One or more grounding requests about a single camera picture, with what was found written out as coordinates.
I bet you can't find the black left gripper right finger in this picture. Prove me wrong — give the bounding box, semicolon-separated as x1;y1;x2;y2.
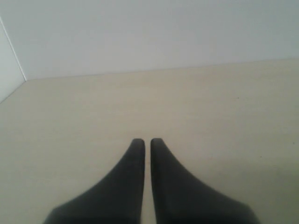
150;138;260;224

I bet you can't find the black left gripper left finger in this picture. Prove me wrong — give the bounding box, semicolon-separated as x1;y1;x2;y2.
44;139;145;224

